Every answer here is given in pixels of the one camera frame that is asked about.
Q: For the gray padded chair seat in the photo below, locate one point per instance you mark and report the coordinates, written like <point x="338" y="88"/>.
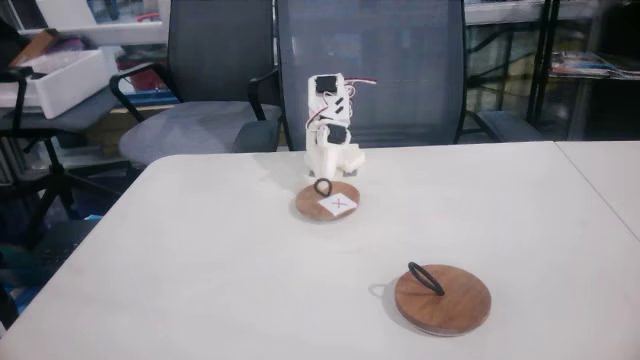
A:
<point x="505" y="125"/>

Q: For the gray chair with black frame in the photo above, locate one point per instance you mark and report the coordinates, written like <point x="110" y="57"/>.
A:
<point x="55" y="175"/>

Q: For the gray mesh back office chair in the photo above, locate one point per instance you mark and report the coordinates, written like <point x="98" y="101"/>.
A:
<point x="400" y="75"/>

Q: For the brown cardboard piece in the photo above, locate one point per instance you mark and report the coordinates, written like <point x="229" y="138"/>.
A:
<point x="35" y="47"/>

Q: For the white shelf board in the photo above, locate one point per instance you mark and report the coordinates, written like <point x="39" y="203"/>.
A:
<point x="125" y="32"/>

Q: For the wooden lid with red cross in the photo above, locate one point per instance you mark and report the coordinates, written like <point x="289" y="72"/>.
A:
<point x="312" y="205"/>

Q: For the gray office chair with armrests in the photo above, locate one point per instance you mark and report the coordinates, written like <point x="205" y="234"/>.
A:
<point x="215" y="50"/>

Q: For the stack of magazines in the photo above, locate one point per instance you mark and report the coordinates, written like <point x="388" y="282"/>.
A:
<point x="595" y="65"/>

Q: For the white foam box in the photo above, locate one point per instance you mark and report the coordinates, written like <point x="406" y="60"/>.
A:
<point x="75" y="85"/>

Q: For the plain wooden lid black loop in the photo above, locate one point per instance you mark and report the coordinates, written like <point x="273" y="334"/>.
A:
<point x="450" y="305"/>

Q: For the black metal rack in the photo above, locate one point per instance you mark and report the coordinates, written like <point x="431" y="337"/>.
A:
<point x="542" y="50"/>

